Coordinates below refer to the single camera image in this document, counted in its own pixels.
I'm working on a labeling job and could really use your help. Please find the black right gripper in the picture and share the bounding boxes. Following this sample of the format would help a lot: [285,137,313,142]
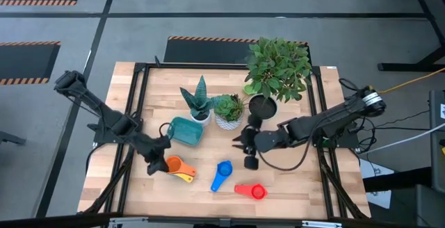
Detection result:
[232,115,291,171]

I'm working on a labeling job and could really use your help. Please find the succulent in patterned pot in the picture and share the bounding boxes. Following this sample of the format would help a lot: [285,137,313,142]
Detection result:
[211,93,246,131]

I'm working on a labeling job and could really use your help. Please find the leafy plant in white pot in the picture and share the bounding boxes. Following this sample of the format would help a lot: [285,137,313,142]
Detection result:
[243,36,313,128]

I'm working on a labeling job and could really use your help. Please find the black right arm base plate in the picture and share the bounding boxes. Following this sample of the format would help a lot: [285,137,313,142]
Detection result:
[312,130,359,149]

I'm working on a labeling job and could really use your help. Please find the medium blue measuring cup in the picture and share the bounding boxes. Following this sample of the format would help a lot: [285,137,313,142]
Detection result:
[210,160,234,193]

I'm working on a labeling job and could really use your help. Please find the snake plant in white pot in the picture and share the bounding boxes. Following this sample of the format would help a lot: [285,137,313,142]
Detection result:
[179,75,218,127]

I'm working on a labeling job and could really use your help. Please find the white cable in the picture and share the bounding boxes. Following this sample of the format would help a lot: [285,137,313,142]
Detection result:
[361,122,445,156]

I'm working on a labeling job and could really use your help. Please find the yellow extension cord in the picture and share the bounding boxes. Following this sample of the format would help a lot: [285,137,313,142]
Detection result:
[378,67,445,95]

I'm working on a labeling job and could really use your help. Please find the black aluminium table frame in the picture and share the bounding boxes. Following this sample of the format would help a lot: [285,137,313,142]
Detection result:
[76,56,371,222]

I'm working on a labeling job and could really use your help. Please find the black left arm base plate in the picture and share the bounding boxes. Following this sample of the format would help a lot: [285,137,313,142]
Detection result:
[86,122,140,145]

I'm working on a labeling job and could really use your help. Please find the white floor sheet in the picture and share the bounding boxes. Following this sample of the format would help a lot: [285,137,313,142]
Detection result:
[359,158,392,210]

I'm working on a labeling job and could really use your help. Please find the yellow measuring cup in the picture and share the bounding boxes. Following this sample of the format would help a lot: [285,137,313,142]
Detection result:
[173,171,195,184]

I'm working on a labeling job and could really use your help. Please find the black crossbar with silver brackets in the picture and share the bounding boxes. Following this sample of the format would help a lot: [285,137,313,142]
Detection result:
[0,212,445,228]

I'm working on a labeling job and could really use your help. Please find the teal plastic basket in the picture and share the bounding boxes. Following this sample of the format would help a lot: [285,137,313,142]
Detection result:
[166,116,204,147]

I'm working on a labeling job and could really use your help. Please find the black floor cables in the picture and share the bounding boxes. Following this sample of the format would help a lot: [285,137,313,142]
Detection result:
[343,92,432,154]

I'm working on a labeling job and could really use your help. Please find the dark furniture foot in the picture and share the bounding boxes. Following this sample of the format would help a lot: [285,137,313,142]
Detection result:
[0,130,27,145]

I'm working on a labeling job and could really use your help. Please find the red measuring cup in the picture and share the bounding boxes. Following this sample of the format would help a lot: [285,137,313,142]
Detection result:
[234,183,268,201]

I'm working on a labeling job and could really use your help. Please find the orange measuring cup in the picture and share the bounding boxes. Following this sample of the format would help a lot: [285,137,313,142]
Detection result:
[165,155,197,177]

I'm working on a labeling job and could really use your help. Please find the black metal stand legs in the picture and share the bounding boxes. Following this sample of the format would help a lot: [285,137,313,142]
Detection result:
[378,0,445,72]

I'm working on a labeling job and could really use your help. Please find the grey cabinet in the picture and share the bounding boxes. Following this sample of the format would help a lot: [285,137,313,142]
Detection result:
[429,88,445,194]

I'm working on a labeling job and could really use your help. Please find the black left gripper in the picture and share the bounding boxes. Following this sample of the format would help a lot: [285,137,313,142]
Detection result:
[133,132,172,176]

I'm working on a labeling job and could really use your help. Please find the dark box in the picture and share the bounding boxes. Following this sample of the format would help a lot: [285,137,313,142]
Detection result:
[363,167,445,228]

